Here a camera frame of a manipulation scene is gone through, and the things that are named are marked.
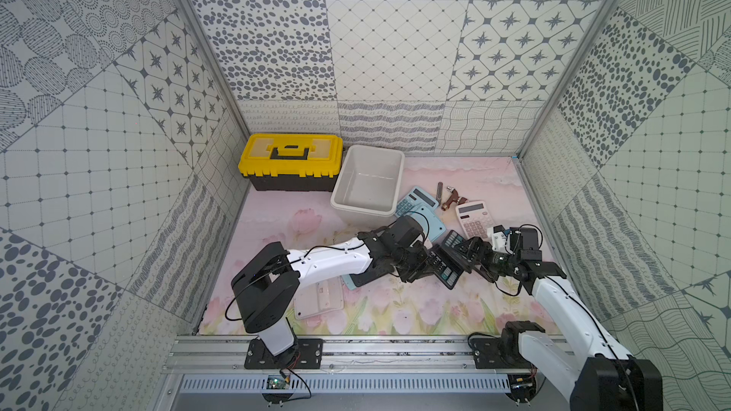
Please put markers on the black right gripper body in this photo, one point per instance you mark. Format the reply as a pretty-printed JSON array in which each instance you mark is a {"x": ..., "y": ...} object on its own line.
[{"x": 477, "y": 251}]

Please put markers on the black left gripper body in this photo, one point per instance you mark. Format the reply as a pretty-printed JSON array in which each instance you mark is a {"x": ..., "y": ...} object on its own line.
[{"x": 423, "y": 263}]

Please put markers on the black calculator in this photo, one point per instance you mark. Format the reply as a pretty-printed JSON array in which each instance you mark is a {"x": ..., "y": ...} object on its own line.
[{"x": 445, "y": 261}]

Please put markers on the pink calculator face up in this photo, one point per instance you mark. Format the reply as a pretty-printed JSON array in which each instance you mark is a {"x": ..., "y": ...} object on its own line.
[{"x": 475, "y": 219}]

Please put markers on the light blue calculator face down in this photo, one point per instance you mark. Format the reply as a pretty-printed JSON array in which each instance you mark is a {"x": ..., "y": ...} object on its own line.
[{"x": 433, "y": 229}]

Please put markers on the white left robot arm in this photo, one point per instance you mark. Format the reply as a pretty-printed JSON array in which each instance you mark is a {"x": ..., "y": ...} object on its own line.
[{"x": 265, "y": 287}]

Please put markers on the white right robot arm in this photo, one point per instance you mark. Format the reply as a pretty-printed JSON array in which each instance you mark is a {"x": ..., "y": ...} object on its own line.
[{"x": 599, "y": 373}]

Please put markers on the teal calculator face up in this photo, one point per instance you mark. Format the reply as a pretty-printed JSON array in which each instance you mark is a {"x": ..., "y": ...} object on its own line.
[{"x": 416, "y": 199}]

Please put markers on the white plastic storage box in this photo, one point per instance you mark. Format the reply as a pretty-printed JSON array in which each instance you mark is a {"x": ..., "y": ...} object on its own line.
[{"x": 366, "y": 193}]

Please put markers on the pink calculator face down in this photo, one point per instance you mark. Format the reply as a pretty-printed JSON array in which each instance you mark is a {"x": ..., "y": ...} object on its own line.
[{"x": 319, "y": 299}]

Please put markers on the floral pink table mat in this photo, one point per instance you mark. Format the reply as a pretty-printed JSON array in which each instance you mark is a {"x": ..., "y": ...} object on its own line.
[{"x": 300, "y": 220}]

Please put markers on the yellow and black toolbox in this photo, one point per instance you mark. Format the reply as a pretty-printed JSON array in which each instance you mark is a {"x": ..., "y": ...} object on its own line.
[{"x": 292, "y": 162}]

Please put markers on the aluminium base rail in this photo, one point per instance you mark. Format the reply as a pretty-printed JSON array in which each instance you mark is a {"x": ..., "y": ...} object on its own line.
[{"x": 342, "y": 364}]

